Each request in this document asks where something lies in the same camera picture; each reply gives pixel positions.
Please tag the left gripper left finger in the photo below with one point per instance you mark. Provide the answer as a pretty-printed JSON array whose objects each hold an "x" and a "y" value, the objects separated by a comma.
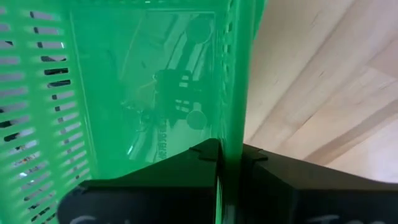
[{"x": 186, "y": 174}]

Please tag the green plastic slotted basket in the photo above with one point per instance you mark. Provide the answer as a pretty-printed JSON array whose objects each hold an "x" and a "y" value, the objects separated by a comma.
[{"x": 124, "y": 93}]

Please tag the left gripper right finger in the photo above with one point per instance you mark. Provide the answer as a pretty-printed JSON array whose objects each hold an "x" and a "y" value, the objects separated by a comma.
[{"x": 267, "y": 186}]

